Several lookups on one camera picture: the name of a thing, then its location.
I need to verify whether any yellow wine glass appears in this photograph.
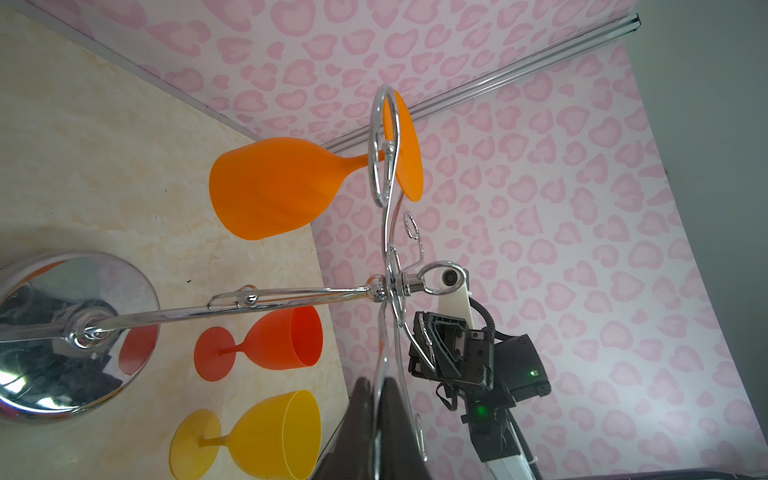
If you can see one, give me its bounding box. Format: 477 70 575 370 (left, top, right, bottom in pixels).
169 390 322 479

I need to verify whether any red wine glass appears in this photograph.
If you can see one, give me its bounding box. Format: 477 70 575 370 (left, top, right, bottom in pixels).
193 306 324 382

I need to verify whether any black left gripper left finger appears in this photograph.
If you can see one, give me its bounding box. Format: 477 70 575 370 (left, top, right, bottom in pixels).
312 377 374 480

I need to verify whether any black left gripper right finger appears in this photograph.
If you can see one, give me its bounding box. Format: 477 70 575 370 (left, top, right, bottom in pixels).
379 377 431 480

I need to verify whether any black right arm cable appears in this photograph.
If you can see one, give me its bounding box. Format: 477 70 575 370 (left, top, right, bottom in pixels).
467 296 544 480

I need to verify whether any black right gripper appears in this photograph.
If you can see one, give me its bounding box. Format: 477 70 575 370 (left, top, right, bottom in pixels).
408 311 494 387

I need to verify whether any orange wine glass back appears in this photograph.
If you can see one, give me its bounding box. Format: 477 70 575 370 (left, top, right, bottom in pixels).
209 86 424 240

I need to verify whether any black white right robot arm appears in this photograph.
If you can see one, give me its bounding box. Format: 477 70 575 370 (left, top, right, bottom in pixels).
408 302 552 479

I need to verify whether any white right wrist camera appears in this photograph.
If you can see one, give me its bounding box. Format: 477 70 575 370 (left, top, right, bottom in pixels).
437 266 474 329

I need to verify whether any chrome wire wine glass rack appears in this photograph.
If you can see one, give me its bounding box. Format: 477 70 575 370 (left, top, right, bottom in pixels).
0 83 472 463

